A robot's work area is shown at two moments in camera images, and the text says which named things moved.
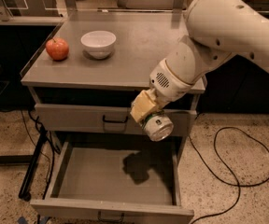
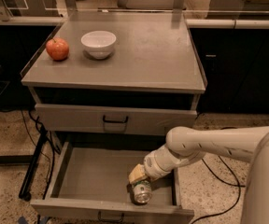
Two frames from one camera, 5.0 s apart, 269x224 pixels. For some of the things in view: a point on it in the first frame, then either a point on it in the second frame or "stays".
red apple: x=58 y=49 stays
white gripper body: x=166 y=84 -> x=152 y=165
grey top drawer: x=120 y=119 stays
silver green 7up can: x=158 y=126 -> x=142 y=192
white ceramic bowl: x=98 y=43 stays
